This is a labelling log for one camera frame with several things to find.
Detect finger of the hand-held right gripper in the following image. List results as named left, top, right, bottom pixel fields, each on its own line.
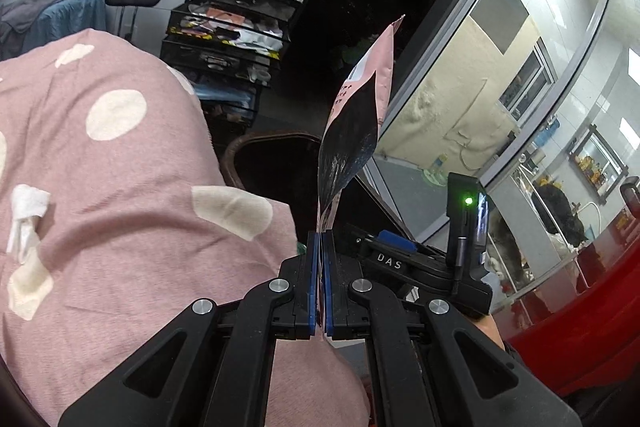
left=377, top=229, right=418, bottom=254

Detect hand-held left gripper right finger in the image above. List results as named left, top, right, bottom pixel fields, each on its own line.
left=322, top=231, right=583, bottom=427

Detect dark trash bin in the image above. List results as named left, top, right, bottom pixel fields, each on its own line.
left=222, top=131, right=326, bottom=248

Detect black storage cart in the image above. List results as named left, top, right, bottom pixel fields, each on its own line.
left=160, top=0, right=313, bottom=128

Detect white crumpled tissue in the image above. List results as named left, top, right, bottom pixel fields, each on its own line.
left=6, top=184, right=52, bottom=264

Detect pink snack packet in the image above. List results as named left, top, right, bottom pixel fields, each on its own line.
left=316, top=14, right=406, bottom=238

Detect person's right forearm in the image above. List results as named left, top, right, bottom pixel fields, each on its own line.
left=470, top=314, right=507, bottom=353

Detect blue bed cover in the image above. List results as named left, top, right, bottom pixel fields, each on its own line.
left=20, top=0, right=108, bottom=52

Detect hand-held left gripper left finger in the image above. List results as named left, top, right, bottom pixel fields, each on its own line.
left=57, top=231, right=321, bottom=427

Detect pink polka-dot blanket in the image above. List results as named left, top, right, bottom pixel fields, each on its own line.
left=0, top=28, right=371, bottom=427

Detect grey and blue cloths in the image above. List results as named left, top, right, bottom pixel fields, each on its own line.
left=0, top=0, right=108, bottom=60

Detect red glossy object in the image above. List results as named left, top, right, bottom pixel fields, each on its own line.
left=492, top=207, right=640, bottom=408

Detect grey metal window frame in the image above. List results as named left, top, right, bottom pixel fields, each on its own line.
left=372, top=0, right=640, bottom=258

